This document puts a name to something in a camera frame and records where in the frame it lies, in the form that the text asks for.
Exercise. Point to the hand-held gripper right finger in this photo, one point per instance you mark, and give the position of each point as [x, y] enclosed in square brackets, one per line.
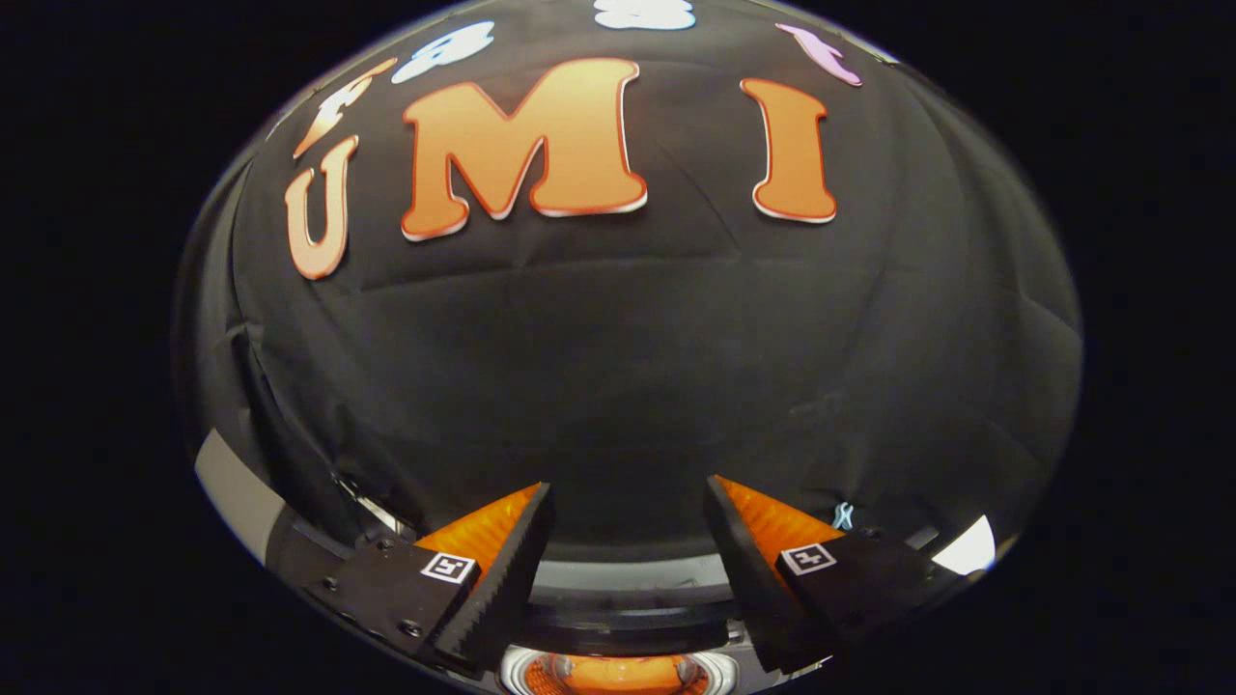
[748, 569]

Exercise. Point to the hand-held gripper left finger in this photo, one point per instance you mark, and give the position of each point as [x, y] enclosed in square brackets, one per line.
[507, 579]

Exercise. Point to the grey washing machine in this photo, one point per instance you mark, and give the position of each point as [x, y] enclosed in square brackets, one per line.
[628, 608]

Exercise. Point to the dark glass washing machine lid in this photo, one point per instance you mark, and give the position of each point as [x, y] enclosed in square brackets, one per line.
[628, 521]

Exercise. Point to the yellow polo shirt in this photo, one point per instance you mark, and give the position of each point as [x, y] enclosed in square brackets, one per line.
[618, 676]

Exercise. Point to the white sheet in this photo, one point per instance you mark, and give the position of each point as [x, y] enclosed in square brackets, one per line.
[966, 552]

